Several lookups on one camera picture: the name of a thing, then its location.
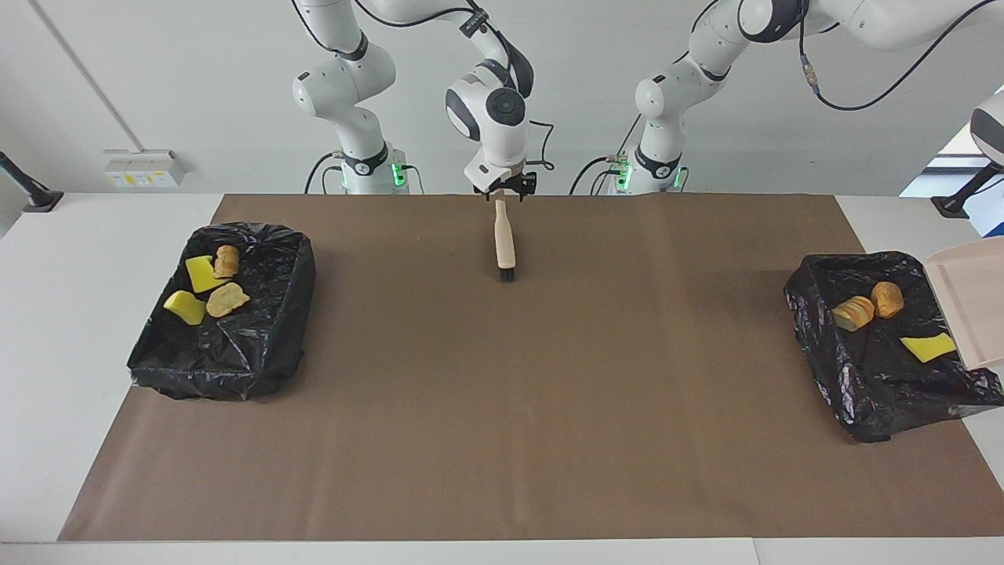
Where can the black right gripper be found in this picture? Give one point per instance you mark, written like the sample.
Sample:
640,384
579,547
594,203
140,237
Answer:
508,182

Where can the beige brush black bristles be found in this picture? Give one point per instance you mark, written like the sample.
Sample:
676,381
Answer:
504,243

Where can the orange striped croissant piece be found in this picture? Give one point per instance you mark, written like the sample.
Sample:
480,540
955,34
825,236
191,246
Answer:
227,261

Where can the pale yellow piece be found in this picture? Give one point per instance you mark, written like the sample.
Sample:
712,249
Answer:
227,300

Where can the notched yellow sponge piece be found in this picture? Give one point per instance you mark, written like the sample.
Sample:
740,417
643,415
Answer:
200,275

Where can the lumpy yellow sponge piece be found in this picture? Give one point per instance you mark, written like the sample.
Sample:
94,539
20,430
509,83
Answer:
185,308

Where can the grey-yellow sponge chunk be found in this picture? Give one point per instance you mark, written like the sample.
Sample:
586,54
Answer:
853,314

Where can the brown bread chunk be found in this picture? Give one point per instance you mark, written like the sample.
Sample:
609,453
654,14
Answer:
887,300

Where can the yellow sponge wedge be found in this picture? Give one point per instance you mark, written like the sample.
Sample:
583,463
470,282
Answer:
928,348

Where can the pink plastic dustpan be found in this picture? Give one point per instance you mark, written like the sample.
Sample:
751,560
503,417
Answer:
973,298

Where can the bin with black bag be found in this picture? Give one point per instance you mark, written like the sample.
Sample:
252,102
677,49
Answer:
235,353
871,384

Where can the brown paper table mat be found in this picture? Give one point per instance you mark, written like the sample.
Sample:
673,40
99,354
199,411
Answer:
627,471

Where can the bright window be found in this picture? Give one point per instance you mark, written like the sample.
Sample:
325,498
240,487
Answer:
961,147

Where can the white wall socket box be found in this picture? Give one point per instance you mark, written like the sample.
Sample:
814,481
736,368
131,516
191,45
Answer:
145,169

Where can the grey wall conduit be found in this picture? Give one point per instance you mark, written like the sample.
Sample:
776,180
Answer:
78,64

